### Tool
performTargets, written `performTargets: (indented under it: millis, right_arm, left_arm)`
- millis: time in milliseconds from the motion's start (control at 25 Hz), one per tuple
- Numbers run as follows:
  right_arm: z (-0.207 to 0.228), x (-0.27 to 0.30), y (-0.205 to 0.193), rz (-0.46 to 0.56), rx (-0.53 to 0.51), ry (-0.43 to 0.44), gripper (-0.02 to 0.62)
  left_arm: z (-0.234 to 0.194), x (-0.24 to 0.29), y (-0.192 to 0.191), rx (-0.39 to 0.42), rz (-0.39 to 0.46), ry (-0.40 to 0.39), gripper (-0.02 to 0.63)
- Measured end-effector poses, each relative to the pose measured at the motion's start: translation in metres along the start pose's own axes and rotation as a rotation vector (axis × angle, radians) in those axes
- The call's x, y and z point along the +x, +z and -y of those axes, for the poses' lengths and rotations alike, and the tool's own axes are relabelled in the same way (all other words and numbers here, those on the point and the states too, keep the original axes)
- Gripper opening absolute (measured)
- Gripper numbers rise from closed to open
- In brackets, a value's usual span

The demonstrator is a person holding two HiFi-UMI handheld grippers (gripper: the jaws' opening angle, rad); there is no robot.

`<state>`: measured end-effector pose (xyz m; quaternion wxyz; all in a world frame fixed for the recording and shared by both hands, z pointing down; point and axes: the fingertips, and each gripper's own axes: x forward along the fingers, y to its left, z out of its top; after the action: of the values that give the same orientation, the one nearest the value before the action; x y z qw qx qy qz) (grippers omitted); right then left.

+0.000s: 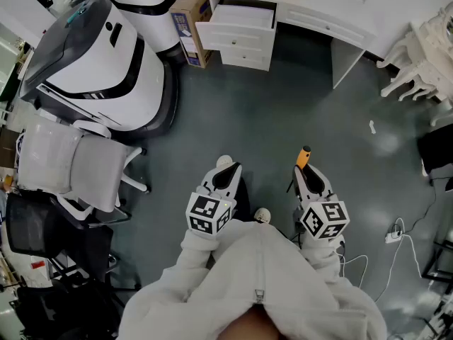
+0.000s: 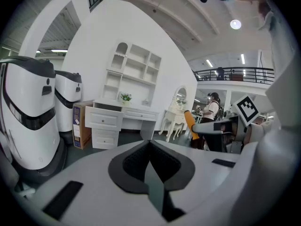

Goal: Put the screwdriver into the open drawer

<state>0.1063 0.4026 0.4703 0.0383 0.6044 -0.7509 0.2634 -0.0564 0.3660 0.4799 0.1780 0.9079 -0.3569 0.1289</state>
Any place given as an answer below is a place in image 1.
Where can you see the person's left shoe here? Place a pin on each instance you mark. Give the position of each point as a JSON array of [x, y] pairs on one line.
[[224, 161]]

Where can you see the brown cardboard box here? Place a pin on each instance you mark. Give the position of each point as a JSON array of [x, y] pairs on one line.
[[191, 16]]

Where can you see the person's left forearm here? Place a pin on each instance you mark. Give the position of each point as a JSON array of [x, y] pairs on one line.
[[198, 250]]

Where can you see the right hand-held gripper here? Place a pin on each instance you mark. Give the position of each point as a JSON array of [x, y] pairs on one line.
[[323, 220]]

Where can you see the white ornate chair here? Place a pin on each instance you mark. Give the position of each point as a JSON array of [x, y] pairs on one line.
[[424, 55]]

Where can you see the white power strip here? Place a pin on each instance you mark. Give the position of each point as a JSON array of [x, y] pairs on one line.
[[393, 238]]

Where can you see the black metal frame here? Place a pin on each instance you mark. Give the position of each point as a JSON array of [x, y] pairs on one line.
[[439, 260]]

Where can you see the person's right forearm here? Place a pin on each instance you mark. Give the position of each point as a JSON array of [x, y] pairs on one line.
[[320, 253]]

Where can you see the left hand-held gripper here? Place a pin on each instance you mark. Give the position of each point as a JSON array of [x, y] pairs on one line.
[[209, 211]]

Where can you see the white drawer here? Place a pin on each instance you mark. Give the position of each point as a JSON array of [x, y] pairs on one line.
[[235, 34]]

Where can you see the person's white jacket torso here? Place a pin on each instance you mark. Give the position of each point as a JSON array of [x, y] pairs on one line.
[[255, 282]]

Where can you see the person's right shoe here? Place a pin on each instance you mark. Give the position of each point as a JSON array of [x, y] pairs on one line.
[[262, 214]]

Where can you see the white desk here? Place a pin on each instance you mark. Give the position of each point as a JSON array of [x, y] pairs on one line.
[[318, 4]]

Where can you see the black mesh office chair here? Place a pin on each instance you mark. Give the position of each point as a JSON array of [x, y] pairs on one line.
[[35, 225]]

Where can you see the person's shoe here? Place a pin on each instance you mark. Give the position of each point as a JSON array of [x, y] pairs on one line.
[[224, 161], [262, 214]]

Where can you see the white machine with black stripe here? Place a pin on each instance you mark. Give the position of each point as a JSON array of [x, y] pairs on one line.
[[148, 9]]

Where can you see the black swivel chair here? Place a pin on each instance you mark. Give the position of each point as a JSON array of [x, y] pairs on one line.
[[63, 310]]

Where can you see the white paper scrap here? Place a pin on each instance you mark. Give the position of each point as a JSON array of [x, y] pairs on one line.
[[372, 127]]

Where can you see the white office chair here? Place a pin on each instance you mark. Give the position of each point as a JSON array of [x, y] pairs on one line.
[[70, 161]]

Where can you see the black seat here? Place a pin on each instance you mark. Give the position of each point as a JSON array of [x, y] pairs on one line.
[[437, 151]]

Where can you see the large white and grey machine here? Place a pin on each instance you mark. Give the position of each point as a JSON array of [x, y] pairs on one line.
[[95, 66]]

